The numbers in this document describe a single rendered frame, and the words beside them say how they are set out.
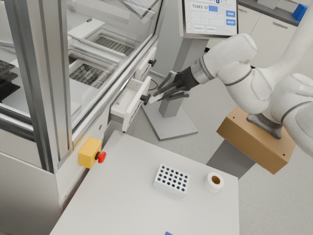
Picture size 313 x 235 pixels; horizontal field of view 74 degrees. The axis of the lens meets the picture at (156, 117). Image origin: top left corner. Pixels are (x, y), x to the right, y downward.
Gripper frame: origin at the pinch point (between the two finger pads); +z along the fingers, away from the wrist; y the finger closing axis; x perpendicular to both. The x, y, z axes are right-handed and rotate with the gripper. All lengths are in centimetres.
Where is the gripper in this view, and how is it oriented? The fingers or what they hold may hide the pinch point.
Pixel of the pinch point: (155, 97)
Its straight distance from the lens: 89.1
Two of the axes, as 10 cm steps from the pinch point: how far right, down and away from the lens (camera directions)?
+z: -7.3, 3.7, 5.7
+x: -2.6, 6.2, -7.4
